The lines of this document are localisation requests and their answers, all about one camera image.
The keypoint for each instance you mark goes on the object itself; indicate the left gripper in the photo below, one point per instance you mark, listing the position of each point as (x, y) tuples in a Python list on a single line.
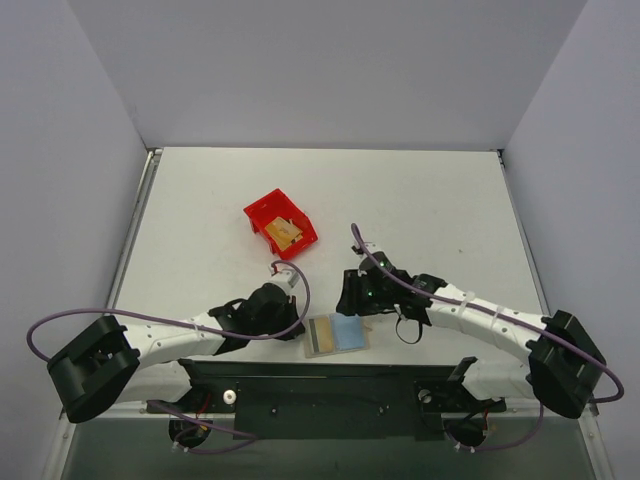
[(288, 314)]

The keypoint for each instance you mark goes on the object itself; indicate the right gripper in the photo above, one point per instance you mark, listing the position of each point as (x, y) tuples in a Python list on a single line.
[(350, 295)]

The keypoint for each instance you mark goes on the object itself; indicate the beige leather card holder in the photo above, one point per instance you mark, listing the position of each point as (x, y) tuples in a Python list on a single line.
[(349, 332)]

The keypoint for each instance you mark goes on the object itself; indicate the red plastic bin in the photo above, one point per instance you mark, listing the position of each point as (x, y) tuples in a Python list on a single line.
[(277, 204)]

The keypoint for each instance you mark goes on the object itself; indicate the gold card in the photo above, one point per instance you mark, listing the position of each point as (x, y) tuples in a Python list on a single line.
[(321, 338), (283, 232)]

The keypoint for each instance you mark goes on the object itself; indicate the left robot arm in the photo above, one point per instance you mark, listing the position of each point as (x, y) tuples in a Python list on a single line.
[(111, 362)]

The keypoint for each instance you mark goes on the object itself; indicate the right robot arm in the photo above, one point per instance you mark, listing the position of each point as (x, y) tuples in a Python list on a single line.
[(557, 364)]

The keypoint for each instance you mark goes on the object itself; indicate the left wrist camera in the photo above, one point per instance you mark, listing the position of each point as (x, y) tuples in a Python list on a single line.
[(286, 279)]

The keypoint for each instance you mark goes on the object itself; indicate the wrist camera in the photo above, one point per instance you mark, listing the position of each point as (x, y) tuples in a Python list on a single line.
[(369, 246), (286, 279)]

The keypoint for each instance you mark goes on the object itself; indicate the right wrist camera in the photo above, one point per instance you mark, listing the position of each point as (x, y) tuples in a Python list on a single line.
[(369, 246)]

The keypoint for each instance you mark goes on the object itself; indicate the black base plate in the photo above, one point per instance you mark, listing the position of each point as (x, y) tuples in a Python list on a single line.
[(334, 401)]

